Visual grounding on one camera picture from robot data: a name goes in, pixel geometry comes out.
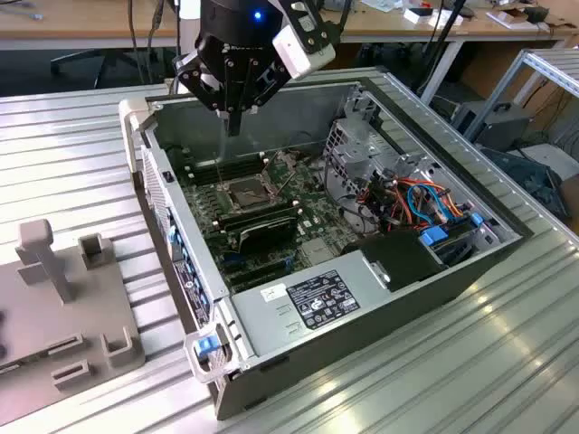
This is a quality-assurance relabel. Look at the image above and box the black camera cable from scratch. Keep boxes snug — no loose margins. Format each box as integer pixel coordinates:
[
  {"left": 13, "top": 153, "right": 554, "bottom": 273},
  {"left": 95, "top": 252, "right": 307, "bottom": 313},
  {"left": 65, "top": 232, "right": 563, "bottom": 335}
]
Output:
[{"left": 334, "top": 0, "right": 355, "bottom": 35}]

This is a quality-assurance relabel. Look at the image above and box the silver chipset heatsink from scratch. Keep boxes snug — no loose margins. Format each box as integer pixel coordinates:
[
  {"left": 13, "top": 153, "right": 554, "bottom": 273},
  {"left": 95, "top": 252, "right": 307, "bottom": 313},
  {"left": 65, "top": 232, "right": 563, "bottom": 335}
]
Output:
[{"left": 300, "top": 239, "right": 337, "bottom": 267}]

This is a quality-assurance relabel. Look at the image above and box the empty black RAM slot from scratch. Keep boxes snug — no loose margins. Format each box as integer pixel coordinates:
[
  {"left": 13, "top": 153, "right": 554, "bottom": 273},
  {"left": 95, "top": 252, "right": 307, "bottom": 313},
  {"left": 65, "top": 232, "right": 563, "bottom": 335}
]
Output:
[{"left": 183, "top": 153, "right": 267, "bottom": 184}]

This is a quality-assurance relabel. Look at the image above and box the blue SATA wire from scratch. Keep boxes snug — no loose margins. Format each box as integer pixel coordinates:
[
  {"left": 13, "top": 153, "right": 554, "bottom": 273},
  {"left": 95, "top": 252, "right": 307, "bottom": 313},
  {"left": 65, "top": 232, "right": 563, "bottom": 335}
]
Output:
[{"left": 406, "top": 180, "right": 451, "bottom": 225}]

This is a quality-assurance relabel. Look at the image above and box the green motherboard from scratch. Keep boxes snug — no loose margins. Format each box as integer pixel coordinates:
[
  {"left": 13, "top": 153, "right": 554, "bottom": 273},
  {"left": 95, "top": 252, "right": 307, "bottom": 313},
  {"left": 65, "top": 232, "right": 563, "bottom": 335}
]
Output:
[{"left": 174, "top": 146, "right": 365, "bottom": 295}]

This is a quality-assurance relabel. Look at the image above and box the grey plastic parts rack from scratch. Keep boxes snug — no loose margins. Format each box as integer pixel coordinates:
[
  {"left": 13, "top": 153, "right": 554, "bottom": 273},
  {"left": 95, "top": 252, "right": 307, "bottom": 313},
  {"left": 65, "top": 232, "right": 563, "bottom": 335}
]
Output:
[{"left": 0, "top": 219, "right": 147, "bottom": 429}]

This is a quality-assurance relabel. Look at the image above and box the silver power supply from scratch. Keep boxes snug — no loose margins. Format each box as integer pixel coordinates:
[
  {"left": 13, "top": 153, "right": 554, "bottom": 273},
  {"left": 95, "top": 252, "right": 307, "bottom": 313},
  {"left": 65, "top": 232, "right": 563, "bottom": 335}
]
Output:
[{"left": 228, "top": 252, "right": 394, "bottom": 363}]

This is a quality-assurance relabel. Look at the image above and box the blue disk carrier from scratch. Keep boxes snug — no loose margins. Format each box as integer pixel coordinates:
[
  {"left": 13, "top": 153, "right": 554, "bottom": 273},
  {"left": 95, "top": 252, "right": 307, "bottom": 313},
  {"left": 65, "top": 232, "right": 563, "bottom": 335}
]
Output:
[{"left": 418, "top": 225, "right": 450, "bottom": 249}]

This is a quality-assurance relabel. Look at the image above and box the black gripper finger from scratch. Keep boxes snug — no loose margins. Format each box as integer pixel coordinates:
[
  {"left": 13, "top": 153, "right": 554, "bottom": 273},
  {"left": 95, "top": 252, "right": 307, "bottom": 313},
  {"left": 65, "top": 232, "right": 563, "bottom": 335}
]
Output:
[
  {"left": 174, "top": 49, "right": 236, "bottom": 137},
  {"left": 233, "top": 56, "right": 293, "bottom": 137}
]

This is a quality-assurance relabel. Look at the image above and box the aluminium frame shelf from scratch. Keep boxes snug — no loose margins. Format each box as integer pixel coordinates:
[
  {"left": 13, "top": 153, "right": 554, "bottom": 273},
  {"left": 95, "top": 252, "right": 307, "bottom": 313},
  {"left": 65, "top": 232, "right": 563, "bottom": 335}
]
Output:
[{"left": 463, "top": 47, "right": 579, "bottom": 150}]

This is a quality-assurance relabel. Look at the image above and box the CPU socket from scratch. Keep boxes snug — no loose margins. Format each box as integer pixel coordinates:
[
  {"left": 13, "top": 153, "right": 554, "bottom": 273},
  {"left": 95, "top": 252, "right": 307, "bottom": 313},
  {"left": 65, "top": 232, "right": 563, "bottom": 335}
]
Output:
[{"left": 224, "top": 175, "right": 278, "bottom": 214}]

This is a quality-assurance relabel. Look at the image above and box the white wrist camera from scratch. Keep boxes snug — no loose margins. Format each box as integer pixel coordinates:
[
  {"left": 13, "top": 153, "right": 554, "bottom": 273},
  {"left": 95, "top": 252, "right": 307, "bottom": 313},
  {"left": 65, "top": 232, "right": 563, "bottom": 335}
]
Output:
[{"left": 271, "top": 0, "right": 339, "bottom": 82}]

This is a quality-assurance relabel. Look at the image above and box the black expansion card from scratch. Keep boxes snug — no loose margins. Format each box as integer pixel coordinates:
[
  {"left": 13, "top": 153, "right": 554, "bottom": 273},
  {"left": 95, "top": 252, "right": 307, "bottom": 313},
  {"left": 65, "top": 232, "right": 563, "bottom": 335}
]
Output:
[{"left": 234, "top": 219, "right": 299, "bottom": 255}]

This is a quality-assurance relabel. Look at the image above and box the dark blue plastic crate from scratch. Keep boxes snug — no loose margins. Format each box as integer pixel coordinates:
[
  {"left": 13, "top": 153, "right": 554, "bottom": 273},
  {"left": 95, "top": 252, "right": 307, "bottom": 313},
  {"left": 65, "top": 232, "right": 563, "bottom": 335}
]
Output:
[{"left": 479, "top": 146, "right": 569, "bottom": 221}]

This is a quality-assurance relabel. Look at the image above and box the orange wire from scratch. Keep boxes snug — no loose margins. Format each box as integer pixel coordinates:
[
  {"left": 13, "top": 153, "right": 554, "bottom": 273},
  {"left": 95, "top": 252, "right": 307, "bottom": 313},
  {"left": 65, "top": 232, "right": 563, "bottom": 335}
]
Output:
[{"left": 393, "top": 178, "right": 467, "bottom": 218}]

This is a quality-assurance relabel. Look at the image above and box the black case with handle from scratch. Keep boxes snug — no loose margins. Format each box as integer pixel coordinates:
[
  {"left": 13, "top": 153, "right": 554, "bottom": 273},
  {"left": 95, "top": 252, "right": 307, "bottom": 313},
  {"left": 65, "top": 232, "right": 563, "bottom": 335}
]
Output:
[{"left": 451, "top": 101, "right": 534, "bottom": 151}]

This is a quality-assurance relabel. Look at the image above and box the black expansion slot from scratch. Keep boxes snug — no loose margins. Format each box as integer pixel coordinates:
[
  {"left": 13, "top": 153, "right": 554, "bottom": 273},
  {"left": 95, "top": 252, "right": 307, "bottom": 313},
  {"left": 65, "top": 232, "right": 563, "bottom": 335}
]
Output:
[{"left": 223, "top": 259, "right": 290, "bottom": 284}]

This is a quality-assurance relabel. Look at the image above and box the blue case latch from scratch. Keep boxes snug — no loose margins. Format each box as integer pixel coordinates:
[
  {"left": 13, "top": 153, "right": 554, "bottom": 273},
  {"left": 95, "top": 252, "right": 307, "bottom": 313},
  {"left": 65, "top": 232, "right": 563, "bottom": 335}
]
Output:
[{"left": 197, "top": 335, "right": 219, "bottom": 361}]

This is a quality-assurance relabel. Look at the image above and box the grey open PC case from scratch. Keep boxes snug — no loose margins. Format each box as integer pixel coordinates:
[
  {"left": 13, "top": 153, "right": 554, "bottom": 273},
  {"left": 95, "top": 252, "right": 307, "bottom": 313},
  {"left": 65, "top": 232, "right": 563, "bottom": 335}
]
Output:
[{"left": 118, "top": 76, "right": 537, "bottom": 421}]

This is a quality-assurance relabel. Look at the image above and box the black RAM stick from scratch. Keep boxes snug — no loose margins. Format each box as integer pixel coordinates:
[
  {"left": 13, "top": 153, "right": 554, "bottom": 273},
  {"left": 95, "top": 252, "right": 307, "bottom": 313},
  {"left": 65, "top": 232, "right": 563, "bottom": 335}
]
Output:
[{"left": 216, "top": 210, "right": 300, "bottom": 234}]

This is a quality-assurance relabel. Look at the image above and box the silver drive cage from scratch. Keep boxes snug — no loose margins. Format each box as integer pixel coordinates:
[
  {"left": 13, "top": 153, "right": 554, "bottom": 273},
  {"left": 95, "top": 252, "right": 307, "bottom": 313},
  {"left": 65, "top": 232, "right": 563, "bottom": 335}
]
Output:
[{"left": 323, "top": 115, "right": 447, "bottom": 218}]

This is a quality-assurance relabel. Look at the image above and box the black office chair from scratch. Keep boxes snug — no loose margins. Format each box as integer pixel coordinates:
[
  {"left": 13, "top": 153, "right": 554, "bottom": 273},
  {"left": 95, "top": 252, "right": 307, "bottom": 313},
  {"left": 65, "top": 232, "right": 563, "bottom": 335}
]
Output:
[{"left": 48, "top": 47, "right": 153, "bottom": 90}]

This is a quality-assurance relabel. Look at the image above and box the white cardboard box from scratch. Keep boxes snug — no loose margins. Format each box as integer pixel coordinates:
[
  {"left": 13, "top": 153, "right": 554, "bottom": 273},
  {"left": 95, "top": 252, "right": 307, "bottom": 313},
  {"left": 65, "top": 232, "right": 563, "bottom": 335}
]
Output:
[{"left": 402, "top": 6, "right": 465, "bottom": 27}]

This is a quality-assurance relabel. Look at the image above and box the long wooden desk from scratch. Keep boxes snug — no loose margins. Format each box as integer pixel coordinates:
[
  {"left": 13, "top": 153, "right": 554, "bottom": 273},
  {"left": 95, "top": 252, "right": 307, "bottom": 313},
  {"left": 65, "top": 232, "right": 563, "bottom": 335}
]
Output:
[{"left": 0, "top": 0, "right": 579, "bottom": 108}]

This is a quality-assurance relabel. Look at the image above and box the brown cardboard box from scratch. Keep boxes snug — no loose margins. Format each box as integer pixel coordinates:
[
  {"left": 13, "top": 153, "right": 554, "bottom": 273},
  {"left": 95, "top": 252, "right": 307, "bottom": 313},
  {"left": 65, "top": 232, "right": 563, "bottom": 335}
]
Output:
[{"left": 559, "top": 175, "right": 579, "bottom": 223}]

